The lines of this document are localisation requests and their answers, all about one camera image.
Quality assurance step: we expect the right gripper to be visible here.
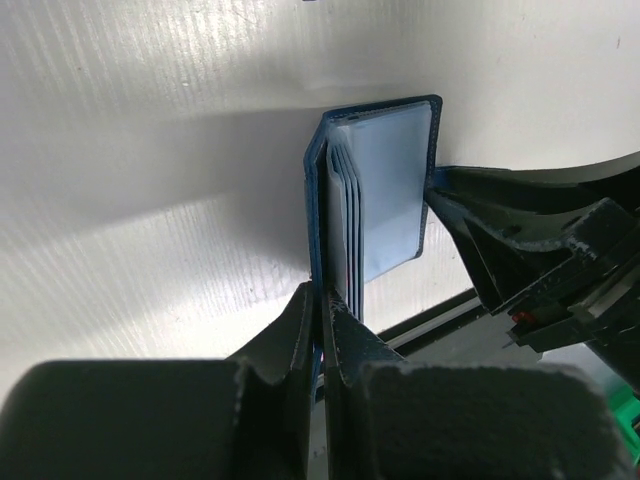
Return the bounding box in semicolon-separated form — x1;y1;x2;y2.
426;159;639;352

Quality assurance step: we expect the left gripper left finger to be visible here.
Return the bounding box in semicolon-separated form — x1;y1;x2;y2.
1;283;314;479

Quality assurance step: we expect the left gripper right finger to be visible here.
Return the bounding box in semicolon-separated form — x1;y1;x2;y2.
321;293;638;479

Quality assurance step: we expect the blue leather card holder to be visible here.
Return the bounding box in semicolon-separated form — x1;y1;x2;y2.
302;93;446;396

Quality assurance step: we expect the green plastic connector block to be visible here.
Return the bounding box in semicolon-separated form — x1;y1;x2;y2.
609;385;639;460

